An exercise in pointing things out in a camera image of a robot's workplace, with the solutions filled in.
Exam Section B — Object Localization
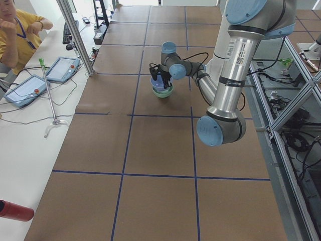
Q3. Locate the green handled reacher tool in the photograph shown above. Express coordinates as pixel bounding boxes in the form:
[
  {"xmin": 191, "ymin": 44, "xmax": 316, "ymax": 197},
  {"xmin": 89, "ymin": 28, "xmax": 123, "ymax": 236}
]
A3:
[{"xmin": 39, "ymin": 58, "xmax": 70, "ymax": 138}]

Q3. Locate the blue teach pendant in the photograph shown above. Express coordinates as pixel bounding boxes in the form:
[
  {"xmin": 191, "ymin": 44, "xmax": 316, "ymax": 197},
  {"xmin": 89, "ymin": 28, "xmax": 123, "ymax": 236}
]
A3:
[
  {"xmin": 4, "ymin": 75, "xmax": 47, "ymax": 107},
  {"xmin": 46, "ymin": 57, "xmax": 80, "ymax": 83}
]

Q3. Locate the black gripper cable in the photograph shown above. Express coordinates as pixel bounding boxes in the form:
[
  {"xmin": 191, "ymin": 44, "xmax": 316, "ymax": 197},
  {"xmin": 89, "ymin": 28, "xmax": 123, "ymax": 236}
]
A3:
[{"xmin": 149, "ymin": 52, "xmax": 246, "ymax": 111}]

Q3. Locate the black computer box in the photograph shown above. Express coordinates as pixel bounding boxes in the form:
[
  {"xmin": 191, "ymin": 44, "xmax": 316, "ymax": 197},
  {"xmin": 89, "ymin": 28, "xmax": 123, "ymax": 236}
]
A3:
[{"xmin": 93, "ymin": 25, "xmax": 107, "ymax": 45}]

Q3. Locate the blue bowl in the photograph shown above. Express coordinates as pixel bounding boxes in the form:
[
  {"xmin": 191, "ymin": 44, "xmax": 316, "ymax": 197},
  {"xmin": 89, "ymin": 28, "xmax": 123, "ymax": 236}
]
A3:
[{"xmin": 150, "ymin": 75, "xmax": 173, "ymax": 90}]

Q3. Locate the black computer mouse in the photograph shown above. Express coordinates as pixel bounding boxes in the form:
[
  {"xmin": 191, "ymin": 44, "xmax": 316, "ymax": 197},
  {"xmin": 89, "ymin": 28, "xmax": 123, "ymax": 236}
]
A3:
[{"xmin": 66, "ymin": 44, "xmax": 73, "ymax": 50}]

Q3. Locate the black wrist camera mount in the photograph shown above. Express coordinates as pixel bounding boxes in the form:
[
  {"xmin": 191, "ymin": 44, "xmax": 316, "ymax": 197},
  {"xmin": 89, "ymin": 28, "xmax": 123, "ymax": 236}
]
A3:
[{"xmin": 149, "ymin": 63, "xmax": 160, "ymax": 81}]

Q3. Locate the brown paper table cover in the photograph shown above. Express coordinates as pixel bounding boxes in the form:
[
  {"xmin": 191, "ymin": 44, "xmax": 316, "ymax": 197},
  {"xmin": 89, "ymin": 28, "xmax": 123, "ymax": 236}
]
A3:
[{"xmin": 25, "ymin": 6, "xmax": 287, "ymax": 240}]

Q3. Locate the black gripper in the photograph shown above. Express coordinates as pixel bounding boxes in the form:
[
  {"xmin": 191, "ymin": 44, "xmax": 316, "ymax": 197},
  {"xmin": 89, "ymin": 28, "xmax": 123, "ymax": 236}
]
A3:
[{"xmin": 160, "ymin": 70, "xmax": 171, "ymax": 89}]

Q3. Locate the person in yellow shirt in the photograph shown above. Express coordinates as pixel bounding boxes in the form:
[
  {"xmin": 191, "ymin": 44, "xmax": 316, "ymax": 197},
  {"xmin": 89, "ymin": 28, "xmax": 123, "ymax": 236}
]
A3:
[{"xmin": 0, "ymin": 0, "xmax": 54, "ymax": 76}]

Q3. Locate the aluminium side frame rail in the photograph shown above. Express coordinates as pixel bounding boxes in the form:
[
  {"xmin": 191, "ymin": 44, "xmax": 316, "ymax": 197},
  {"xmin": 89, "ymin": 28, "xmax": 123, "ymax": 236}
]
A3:
[{"xmin": 240, "ymin": 37, "xmax": 321, "ymax": 241}]

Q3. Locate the near blue teach pendant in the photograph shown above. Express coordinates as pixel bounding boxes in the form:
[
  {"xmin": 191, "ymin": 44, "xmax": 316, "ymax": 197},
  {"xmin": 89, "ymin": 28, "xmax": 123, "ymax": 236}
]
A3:
[{"xmin": 4, "ymin": 75, "xmax": 47, "ymax": 107}]

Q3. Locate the aluminium frame post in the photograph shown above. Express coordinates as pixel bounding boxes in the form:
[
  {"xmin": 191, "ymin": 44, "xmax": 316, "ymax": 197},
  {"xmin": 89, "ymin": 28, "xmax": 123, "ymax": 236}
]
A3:
[{"xmin": 57, "ymin": 0, "xmax": 94, "ymax": 76}]

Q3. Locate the green bowl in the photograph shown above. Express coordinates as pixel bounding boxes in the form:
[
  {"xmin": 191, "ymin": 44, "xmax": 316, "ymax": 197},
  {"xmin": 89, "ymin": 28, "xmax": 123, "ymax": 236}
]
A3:
[{"xmin": 152, "ymin": 86, "xmax": 174, "ymax": 98}]

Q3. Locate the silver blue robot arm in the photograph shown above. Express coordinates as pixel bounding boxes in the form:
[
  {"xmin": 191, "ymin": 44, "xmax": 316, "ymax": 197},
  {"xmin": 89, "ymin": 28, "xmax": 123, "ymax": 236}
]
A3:
[{"xmin": 159, "ymin": 1, "xmax": 297, "ymax": 146}]

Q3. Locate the black keyboard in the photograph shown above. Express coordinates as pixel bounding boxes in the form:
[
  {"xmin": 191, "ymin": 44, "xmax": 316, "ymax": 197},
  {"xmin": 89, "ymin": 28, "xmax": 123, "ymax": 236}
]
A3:
[{"xmin": 62, "ymin": 22, "xmax": 73, "ymax": 44}]

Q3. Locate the red cylinder bottle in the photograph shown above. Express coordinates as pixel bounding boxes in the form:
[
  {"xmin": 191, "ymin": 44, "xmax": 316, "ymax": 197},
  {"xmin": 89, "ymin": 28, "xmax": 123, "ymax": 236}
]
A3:
[{"xmin": 1, "ymin": 200, "xmax": 35, "ymax": 222}]

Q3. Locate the far blue teach pendant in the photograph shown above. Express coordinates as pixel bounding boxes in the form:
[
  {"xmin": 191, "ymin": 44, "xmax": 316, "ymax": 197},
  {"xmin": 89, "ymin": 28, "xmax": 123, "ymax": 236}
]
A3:
[{"xmin": 46, "ymin": 57, "xmax": 80, "ymax": 83}]

